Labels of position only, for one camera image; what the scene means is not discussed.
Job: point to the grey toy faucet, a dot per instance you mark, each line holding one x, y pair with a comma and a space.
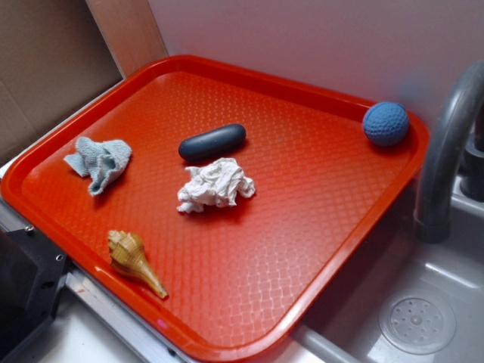
462, 110

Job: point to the round sink drain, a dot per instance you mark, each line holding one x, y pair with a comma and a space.
417, 322

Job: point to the light blue crumpled cloth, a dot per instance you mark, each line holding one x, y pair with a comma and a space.
104, 162

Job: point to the black faucet knob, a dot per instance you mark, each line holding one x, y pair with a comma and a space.
472, 180

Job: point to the tan spiral seashell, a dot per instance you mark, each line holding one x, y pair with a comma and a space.
128, 258

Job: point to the dark green plastic pickle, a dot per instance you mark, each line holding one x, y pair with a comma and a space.
212, 143

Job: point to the white crumpled paper towel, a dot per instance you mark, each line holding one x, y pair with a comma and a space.
216, 184

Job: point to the red plastic tray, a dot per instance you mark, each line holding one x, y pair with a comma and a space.
238, 278

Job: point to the black metal bracket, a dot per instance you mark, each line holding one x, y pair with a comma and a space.
33, 271

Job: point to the grey plastic sink basin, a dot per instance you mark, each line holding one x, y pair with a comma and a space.
342, 324

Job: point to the brown cardboard panel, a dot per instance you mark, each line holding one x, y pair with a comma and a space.
54, 60

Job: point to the blue dimpled ball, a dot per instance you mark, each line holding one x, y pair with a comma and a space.
386, 124

